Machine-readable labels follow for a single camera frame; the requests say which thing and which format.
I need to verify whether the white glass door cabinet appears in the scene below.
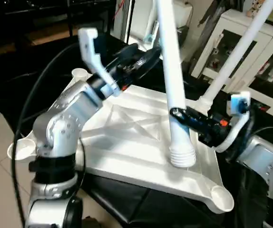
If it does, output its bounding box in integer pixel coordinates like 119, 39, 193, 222
190, 9, 273, 119

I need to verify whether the white plastic table top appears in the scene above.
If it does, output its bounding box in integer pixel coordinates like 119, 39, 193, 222
7, 69, 234, 213

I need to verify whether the colourful background box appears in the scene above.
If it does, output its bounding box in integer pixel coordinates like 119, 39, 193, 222
127, 0, 194, 50

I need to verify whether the black work surface mat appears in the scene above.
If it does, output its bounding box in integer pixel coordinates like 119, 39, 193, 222
0, 28, 273, 228

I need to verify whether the white plastic table leg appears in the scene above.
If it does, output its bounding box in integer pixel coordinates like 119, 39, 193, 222
197, 0, 273, 111
155, 0, 197, 168

